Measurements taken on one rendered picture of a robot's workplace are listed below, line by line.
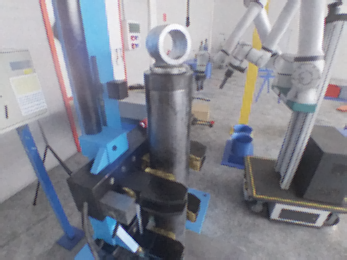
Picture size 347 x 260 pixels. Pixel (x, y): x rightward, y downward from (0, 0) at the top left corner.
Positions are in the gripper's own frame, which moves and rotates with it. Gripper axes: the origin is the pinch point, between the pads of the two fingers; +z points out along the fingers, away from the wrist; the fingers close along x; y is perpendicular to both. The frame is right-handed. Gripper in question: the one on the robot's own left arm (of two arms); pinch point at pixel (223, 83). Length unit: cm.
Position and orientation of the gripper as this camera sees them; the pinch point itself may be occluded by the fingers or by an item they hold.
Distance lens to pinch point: 148.9
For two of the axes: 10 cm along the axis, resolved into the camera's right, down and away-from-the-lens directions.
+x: -4.1, 5.2, -7.5
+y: -8.5, -5.1, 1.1
